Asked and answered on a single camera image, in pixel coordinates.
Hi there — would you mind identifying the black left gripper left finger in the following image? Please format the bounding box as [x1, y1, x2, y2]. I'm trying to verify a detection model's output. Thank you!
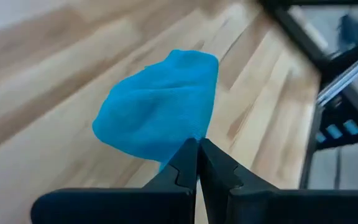
[30, 138, 199, 224]

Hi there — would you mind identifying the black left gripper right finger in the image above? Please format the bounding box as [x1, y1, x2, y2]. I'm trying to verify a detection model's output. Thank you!
[197, 138, 358, 224]

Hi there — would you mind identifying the black aluminium table frame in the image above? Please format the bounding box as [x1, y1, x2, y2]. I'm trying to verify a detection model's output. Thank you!
[258, 0, 358, 190]

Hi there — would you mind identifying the white sock with teal heel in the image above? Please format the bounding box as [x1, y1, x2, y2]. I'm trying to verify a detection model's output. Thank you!
[91, 49, 220, 172]

